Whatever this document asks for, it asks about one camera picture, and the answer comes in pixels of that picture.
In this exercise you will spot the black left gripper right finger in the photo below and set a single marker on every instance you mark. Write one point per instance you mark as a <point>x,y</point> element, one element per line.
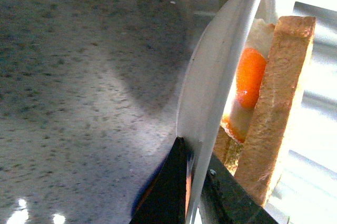
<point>223,200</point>

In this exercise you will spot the bread slice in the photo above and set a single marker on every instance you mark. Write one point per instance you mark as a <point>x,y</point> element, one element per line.
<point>227,150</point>
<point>266,144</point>

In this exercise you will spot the white round plate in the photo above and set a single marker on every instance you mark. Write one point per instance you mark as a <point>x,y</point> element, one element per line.
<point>206,86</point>

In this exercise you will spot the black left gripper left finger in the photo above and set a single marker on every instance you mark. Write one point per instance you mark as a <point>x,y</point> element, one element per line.
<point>164,200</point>

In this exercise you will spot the fried egg toy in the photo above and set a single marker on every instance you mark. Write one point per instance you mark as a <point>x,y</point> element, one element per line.
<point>245,89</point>

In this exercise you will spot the grey pleated curtain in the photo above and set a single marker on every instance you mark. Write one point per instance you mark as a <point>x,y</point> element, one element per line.
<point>306,192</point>

